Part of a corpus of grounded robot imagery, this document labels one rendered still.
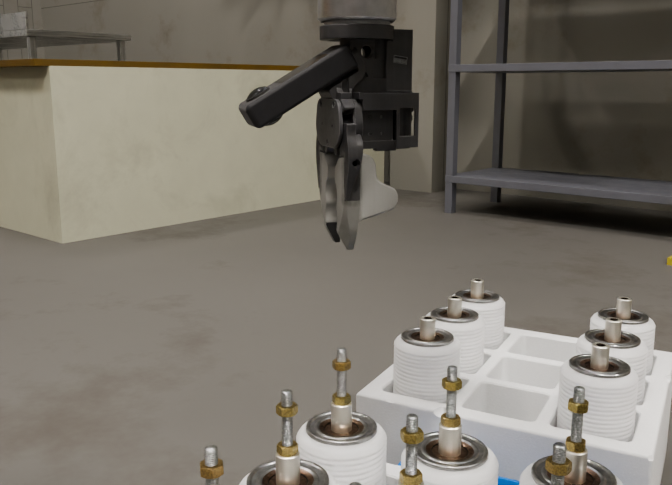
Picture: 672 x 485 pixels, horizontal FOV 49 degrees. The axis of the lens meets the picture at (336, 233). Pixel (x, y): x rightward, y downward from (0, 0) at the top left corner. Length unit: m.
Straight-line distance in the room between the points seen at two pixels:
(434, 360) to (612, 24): 3.15
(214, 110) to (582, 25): 1.92
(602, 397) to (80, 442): 0.87
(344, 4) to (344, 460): 0.44
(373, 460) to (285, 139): 3.06
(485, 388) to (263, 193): 2.66
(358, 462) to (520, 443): 0.29
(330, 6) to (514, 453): 0.61
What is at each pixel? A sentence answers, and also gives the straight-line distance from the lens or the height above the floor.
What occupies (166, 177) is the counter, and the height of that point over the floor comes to 0.21.
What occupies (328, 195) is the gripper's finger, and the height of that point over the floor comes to 0.50.
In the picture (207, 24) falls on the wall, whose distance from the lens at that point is 5.95.
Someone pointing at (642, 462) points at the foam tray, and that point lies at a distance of 0.98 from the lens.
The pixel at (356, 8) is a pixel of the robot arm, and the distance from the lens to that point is 0.69.
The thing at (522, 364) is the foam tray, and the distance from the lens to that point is 1.23.
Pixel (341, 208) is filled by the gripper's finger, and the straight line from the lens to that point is 0.70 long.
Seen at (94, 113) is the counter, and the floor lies 0.50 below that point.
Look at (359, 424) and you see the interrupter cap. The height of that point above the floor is 0.25.
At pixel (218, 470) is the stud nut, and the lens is 0.58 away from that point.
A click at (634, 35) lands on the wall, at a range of 3.99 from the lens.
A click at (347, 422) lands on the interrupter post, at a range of 0.79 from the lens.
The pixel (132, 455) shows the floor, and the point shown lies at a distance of 1.33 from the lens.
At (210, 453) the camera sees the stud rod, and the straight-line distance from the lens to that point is 0.58.
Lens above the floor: 0.61
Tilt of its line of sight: 11 degrees down
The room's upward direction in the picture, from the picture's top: straight up
